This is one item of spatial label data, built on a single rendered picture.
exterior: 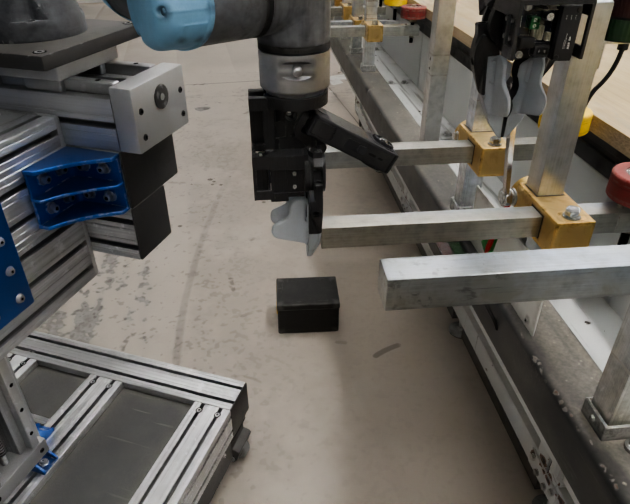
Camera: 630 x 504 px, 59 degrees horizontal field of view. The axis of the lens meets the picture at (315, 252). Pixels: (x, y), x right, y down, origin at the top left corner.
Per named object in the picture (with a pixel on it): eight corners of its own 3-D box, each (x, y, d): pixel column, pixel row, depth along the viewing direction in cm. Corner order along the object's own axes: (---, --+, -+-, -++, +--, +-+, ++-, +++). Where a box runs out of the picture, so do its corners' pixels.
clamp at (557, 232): (547, 258, 69) (557, 223, 67) (505, 207, 81) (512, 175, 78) (590, 256, 70) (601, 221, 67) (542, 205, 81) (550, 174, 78)
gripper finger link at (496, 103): (489, 154, 58) (505, 63, 53) (470, 133, 63) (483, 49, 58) (517, 152, 58) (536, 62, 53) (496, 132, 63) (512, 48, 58)
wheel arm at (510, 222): (322, 255, 70) (322, 226, 67) (319, 241, 72) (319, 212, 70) (648, 237, 73) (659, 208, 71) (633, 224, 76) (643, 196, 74)
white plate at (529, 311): (529, 336, 75) (546, 276, 70) (466, 237, 97) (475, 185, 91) (533, 336, 75) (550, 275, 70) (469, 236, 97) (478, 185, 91)
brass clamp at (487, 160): (474, 177, 90) (479, 148, 88) (449, 146, 102) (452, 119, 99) (510, 176, 91) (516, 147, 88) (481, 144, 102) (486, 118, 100)
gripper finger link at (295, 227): (272, 256, 71) (269, 191, 66) (318, 253, 71) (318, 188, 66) (273, 270, 68) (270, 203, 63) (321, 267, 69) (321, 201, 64)
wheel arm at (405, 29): (283, 41, 175) (283, 27, 172) (283, 39, 178) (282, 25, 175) (418, 38, 178) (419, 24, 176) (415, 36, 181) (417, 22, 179)
